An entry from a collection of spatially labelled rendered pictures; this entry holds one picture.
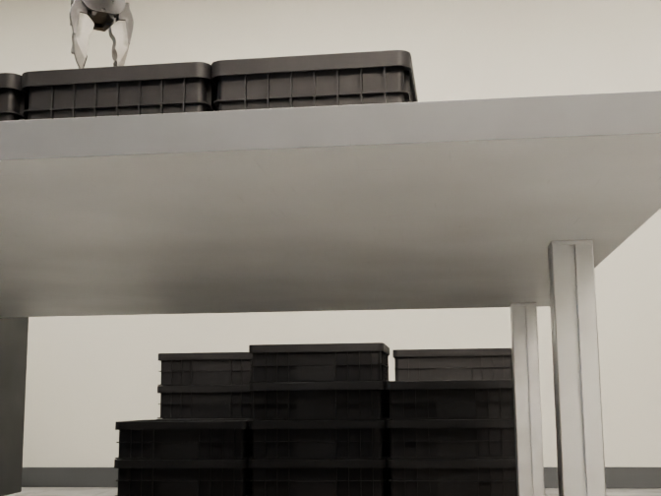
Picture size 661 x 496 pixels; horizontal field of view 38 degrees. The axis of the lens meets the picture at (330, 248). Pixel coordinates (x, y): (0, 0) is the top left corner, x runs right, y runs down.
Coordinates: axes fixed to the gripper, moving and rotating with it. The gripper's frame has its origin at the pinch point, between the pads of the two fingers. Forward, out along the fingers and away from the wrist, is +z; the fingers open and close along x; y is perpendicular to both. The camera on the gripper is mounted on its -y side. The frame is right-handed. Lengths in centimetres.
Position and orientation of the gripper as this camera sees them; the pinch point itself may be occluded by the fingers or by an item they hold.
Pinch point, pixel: (100, 63)
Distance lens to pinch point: 162.7
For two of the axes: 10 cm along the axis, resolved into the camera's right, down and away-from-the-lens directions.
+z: 0.2, 9.9, -1.6
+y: -4.9, 1.5, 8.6
